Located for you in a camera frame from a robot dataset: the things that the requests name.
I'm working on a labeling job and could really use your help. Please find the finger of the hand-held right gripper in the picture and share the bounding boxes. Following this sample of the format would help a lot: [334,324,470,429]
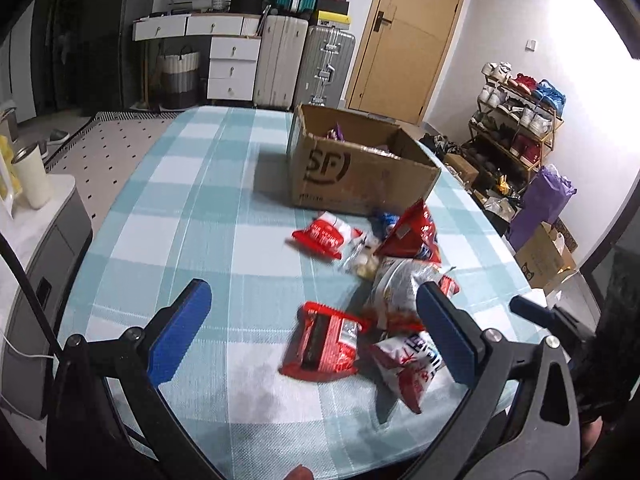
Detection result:
[509,295,553,328]

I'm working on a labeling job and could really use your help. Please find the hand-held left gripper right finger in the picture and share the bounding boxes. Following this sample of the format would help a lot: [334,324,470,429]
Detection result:
[400,280,583,480]

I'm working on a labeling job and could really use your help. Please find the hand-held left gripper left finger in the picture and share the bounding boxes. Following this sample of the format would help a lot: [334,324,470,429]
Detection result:
[45,279,226,480]

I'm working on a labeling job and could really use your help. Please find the red white blue snack packet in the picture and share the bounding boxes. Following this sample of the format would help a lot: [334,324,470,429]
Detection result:
[370,330,447,415]

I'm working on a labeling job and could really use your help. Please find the large silver snack bag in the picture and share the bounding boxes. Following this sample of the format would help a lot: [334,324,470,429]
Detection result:
[364,257,458,332]

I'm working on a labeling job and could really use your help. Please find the red triangular chip bag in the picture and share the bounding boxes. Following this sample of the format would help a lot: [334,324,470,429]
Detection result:
[375,200,444,266]

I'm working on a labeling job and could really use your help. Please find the clear biscuit packet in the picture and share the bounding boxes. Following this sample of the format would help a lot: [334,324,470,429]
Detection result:
[340,232,382,281]

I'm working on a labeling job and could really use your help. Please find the red dark window snack packet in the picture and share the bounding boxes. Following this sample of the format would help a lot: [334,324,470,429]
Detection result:
[278,301,374,380]

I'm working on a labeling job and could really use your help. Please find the person's right hand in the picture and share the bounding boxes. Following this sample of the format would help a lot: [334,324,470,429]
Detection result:
[581,419,607,461]

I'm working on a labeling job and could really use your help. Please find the open cardboard carton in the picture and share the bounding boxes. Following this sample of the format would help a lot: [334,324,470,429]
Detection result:
[514,221,579,292]

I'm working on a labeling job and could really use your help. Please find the purple bag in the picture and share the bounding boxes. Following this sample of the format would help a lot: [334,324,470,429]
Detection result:
[507,164,578,253]

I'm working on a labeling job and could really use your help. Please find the grey cabinet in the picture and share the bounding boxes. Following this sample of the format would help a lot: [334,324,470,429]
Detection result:
[0,172,96,422]

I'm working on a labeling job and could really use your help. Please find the small brown cardboard box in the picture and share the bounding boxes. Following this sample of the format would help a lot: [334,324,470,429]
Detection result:
[442,152,481,187]

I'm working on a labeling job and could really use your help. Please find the pile of sneakers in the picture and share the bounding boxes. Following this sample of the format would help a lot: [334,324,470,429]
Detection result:
[419,132,468,162]

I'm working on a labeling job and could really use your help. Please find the shoe rack with shoes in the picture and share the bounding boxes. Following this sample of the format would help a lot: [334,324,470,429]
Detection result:
[470,61,567,196]

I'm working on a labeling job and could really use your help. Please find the dotted white rug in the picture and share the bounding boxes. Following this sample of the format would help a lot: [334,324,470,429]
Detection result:
[42,110,182,187]

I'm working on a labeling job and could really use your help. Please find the white tumbler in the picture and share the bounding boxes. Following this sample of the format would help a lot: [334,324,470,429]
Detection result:
[11,142,54,210]

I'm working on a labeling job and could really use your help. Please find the grey slippers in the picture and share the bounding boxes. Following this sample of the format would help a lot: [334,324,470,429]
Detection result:
[39,129,71,159]

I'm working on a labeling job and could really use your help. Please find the woven laundry basket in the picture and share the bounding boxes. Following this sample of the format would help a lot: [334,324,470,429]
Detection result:
[157,46,201,110]

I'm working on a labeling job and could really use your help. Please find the white drawer desk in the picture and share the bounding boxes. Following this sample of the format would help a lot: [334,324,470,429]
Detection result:
[132,10,264,103]

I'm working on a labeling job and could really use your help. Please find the beige suitcase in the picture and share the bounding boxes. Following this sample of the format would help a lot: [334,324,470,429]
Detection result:
[252,14,310,111]

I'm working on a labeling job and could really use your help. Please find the silver suitcase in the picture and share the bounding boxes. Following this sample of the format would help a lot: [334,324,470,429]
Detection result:
[292,25,357,110]

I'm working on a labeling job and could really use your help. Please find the wooden door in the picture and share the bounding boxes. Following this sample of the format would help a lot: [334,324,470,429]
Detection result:
[345,0,474,126]

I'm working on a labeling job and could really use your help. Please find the dark grey fridge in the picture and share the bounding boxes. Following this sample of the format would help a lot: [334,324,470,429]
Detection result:
[30,0,151,117]

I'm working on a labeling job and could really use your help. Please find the stack of shoe boxes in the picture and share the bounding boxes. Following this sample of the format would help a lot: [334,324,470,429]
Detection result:
[317,0,354,27]

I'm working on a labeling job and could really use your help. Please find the white cable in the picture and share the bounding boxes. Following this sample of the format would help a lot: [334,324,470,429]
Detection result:
[0,330,57,418]

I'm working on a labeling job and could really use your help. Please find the black cable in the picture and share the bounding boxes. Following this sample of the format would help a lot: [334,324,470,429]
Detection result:
[0,232,62,363]

